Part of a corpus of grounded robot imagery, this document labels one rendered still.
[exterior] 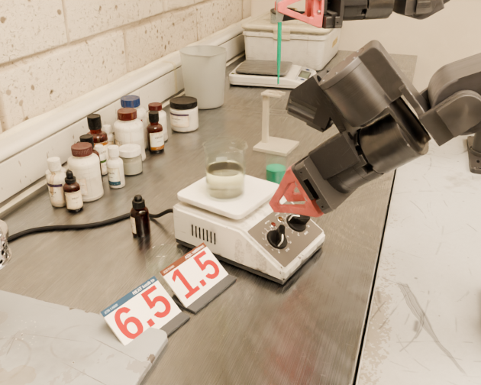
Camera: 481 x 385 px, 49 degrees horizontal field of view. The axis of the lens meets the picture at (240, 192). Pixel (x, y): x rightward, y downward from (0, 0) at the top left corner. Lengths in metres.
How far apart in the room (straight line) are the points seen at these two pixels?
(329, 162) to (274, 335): 0.22
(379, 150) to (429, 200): 0.46
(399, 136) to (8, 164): 0.68
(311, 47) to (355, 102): 1.31
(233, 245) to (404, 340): 0.26
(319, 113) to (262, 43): 1.32
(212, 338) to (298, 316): 0.11
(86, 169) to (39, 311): 0.32
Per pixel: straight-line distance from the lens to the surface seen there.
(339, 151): 0.58
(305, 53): 1.86
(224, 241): 0.76
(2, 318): 0.74
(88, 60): 1.25
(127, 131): 1.10
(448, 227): 0.94
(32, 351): 0.68
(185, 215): 0.79
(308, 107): 0.60
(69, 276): 0.80
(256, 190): 0.80
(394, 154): 0.57
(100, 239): 0.87
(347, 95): 0.54
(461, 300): 0.78
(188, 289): 0.71
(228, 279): 0.75
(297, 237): 0.78
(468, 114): 0.53
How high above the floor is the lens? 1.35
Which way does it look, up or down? 27 degrees down
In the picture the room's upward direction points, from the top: straight up
